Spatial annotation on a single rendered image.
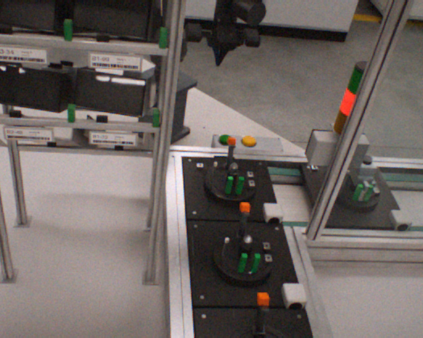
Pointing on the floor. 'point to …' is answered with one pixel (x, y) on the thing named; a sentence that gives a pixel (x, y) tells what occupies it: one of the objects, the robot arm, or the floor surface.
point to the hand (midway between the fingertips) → (219, 53)
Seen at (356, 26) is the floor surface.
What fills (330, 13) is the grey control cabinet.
